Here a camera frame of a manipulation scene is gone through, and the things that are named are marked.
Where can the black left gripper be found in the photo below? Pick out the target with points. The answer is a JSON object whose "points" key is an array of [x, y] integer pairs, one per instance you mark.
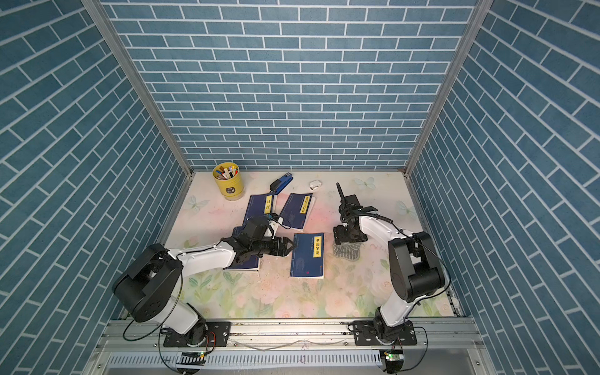
{"points": [[278, 241]]}

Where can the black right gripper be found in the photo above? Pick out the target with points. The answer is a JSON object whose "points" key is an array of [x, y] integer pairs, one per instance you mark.
{"points": [[339, 235]]}

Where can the blue book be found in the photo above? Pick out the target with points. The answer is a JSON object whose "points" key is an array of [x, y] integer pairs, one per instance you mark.
{"points": [[307, 256], [296, 210], [243, 263], [260, 205]]}

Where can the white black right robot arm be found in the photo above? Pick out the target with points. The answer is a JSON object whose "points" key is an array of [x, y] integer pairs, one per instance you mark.
{"points": [[417, 272]]}

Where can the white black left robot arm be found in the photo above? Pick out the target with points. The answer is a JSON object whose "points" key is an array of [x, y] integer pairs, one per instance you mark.
{"points": [[150, 288]]}

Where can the blue black stapler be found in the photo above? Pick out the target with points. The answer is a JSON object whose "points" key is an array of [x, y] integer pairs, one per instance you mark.
{"points": [[280, 184]]}

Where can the small white stapler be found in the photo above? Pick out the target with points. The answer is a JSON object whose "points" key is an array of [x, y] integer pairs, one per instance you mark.
{"points": [[314, 185]]}

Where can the yellow pen cup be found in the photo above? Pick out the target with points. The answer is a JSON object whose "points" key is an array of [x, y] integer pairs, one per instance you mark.
{"points": [[228, 177]]}

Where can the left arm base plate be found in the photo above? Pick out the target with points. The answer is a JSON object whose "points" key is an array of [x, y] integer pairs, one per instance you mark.
{"points": [[209, 334]]}

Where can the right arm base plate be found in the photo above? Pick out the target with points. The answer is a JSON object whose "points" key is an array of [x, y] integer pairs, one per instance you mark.
{"points": [[376, 332]]}

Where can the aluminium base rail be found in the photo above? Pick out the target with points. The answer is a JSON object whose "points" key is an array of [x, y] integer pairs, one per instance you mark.
{"points": [[274, 334]]}

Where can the white cable duct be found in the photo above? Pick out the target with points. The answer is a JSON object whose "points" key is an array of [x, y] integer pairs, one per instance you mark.
{"points": [[242, 360]]}

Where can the aluminium corner post left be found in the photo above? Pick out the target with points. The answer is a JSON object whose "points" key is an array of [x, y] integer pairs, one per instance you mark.
{"points": [[110, 35]]}

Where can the aluminium corner post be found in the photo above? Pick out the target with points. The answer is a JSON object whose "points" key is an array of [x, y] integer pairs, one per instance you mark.
{"points": [[110, 35], [476, 20]]}

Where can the aluminium corner post right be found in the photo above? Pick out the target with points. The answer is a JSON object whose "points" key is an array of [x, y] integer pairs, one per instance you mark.
{"points": [[476, 20]]}

